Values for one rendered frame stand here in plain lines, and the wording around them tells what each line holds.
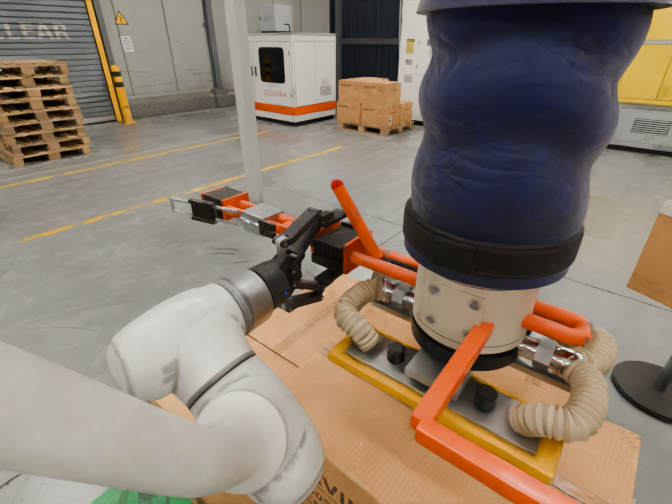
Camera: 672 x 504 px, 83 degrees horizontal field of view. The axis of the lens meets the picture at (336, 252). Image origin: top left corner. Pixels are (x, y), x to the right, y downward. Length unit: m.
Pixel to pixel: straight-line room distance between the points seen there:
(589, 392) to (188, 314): 0.50
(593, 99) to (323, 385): 0.66
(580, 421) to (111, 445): 0.47
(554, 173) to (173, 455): 0.42
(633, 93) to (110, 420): 7.72
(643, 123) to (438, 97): 7.46
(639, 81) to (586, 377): 7.28
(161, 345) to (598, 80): 0.52
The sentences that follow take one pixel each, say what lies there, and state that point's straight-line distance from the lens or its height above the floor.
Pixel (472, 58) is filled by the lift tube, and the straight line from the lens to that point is 0.43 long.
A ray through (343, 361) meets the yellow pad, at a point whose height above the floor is 1.12.
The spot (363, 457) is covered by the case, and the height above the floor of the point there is 0.94.
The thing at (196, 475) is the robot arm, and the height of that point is 1.28.
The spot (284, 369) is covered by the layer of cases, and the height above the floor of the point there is 0.54.
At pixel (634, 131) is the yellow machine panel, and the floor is 0.31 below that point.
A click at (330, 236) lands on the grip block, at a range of 0.71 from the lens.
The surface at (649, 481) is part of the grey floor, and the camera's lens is 2.22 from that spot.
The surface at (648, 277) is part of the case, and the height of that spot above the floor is 0.70.
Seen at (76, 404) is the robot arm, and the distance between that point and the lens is 0.29.
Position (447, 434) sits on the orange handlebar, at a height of 1.25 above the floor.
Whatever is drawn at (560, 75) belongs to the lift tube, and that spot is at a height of 1.55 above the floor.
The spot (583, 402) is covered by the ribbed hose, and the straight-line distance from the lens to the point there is 0.58.
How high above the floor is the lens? 1.57
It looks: 29 degrees down
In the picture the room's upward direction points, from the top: straight up
